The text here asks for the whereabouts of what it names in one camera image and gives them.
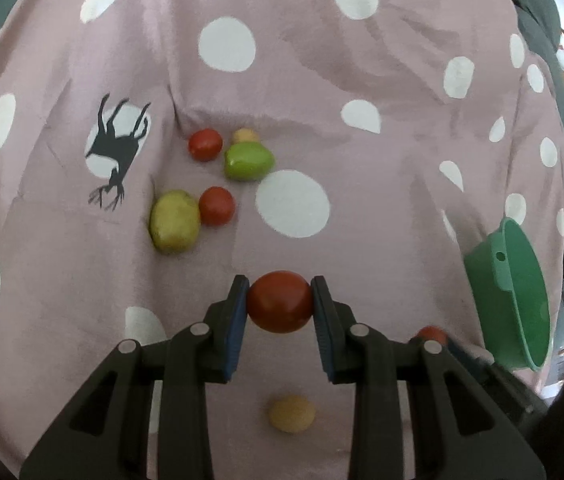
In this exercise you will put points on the small red tomato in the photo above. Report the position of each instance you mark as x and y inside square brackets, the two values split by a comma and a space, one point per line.
[205, 144]
[217, 205]
[431, 334]

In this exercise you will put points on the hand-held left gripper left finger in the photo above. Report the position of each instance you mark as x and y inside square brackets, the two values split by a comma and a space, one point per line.
[236, 327]

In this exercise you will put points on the large red tomato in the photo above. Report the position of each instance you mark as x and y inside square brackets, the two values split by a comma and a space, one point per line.
[280, 301]

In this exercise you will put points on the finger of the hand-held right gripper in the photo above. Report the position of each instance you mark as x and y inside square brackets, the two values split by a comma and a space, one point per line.
[464, 355]

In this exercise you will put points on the yellow-green pear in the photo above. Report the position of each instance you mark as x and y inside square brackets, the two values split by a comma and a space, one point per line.
[174, 221]

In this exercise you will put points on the small yellow fruit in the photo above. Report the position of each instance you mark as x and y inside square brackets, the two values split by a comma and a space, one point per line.
[246, 135]
[292, 413]

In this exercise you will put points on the pink polka dot blanket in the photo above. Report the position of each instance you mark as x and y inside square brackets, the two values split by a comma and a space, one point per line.
[312, 85]

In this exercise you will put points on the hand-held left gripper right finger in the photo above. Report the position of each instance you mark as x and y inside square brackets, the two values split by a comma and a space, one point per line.
[323, 330]

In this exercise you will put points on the green plastic bowl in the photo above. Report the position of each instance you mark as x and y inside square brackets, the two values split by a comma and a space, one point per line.
[491, 280]

